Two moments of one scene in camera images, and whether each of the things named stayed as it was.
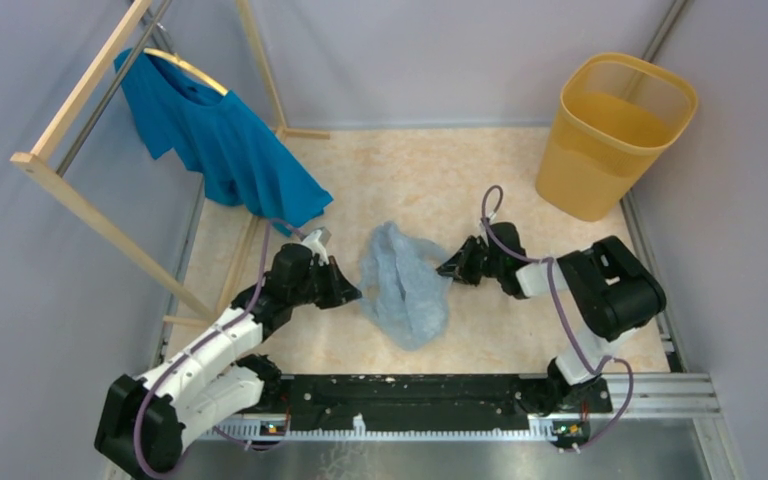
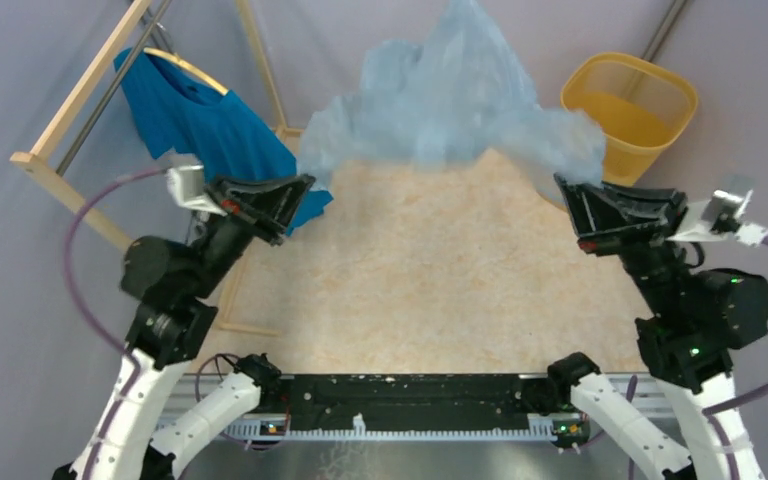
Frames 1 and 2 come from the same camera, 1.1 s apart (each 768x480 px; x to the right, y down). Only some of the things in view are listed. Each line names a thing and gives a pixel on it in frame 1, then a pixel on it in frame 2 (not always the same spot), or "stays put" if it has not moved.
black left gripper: x=340 y=291 -> x=269 y=204
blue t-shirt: x=220 y=136 stays put
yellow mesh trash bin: x=619 y=114 stays put
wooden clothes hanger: x=191 y=66 stays put
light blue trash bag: x=401 y=286 -> x=459 y=95
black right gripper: x=459 y=266 -> x=604 y=214
